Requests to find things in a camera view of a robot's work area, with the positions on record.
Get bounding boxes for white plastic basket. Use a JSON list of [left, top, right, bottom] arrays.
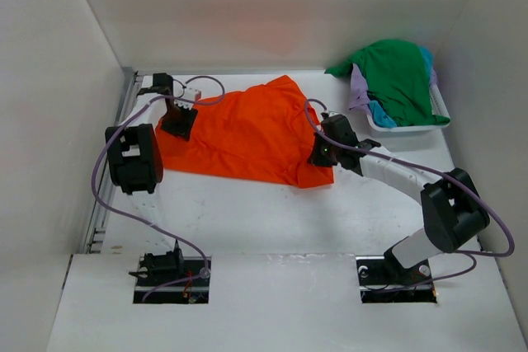
[[366, 84, 450, 137]]

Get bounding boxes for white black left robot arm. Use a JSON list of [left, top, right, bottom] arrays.
[[107, 73, 201, 230]]

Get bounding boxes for green t shirt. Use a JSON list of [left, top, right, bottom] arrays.
[[325, 40, 450, 129]]

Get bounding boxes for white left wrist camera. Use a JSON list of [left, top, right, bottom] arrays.
[[180, 87, 202, 101]]

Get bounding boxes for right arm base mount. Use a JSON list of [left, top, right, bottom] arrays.
[[356, 256, 437, 303]]

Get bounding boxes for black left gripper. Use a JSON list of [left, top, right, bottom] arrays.
[[162, 101, 197, 142]]

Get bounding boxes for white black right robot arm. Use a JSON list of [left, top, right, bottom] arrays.
[[309, 111, 490, 286]]

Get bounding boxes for teal t shirt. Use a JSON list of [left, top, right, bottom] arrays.
[[366, 42, 436, 129]]

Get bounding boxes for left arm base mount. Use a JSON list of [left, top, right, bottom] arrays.
[[129, 242, 210, 305]]

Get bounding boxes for aluminium frame rail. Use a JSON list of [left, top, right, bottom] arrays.
[[80, 67, 138, 254]]

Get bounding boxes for lilac t shirt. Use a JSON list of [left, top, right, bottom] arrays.
[[348, 63, 370, 115]]

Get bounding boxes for orange t shirt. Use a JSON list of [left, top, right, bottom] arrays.
[[156, 76, 334, 189]]

